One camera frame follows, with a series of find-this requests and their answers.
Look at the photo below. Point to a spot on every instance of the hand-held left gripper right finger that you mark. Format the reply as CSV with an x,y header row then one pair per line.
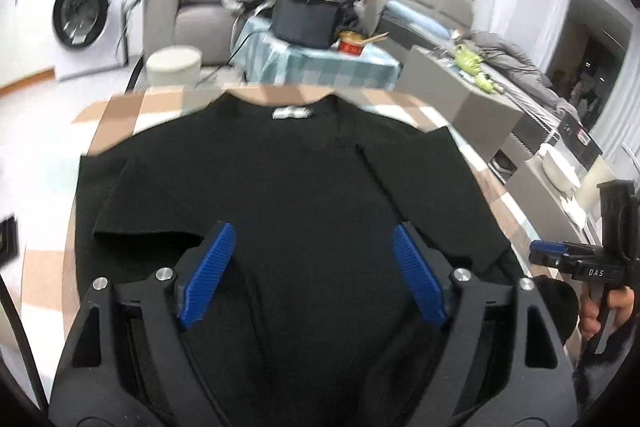
x,y
420,277

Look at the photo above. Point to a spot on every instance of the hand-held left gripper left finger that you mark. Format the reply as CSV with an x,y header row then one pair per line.
x,y
207,274

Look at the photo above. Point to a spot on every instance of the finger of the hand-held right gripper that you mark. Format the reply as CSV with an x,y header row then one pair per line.
x,y
550,254

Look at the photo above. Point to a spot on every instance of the black t-shirt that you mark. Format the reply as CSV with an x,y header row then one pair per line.
x,y
305,177

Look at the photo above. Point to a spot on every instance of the person's right forearm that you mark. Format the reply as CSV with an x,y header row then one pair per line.
x,y
605,387

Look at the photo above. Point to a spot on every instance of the person's right hand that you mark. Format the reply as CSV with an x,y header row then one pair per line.
x,y
590,314

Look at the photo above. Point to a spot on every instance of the white pot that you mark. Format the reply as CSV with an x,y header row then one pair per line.
x,y
560,169

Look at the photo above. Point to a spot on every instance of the grey cardboard box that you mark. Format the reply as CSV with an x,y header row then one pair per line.
x,y
465,112

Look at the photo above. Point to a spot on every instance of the brown blue plaid blanket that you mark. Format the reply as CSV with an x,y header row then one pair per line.
x,y
150,112

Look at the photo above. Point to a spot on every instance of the green toy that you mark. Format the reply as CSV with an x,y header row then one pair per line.
x,y
483,82
465,57

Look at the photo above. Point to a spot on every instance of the dark grey garment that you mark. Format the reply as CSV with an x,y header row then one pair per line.
x,y
520,67

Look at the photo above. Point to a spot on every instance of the white round stool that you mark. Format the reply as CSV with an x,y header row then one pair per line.
x,y
172,64

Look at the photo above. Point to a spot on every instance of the teal plaid tablecloth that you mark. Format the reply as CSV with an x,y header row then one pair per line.
x,y
310,67

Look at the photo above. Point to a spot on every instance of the white curtain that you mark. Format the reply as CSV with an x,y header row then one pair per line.
x,y
530,2

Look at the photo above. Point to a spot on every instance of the red noodle cup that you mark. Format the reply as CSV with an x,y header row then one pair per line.
x,y
350,44

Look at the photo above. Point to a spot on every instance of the light blue pillow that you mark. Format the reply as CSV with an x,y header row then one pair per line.
x,y
415,17

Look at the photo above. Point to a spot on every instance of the white washing machine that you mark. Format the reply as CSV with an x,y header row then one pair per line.
x,y
87,14

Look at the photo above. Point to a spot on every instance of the white cabinet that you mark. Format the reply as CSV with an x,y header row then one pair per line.
x,y
27,37

